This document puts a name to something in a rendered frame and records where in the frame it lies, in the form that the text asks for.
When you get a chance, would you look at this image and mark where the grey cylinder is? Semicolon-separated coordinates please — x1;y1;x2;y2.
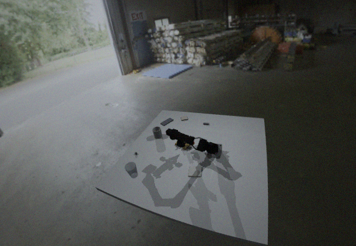
152;126;162;139

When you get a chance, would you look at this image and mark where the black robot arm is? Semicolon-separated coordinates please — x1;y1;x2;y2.
166;129;218;154

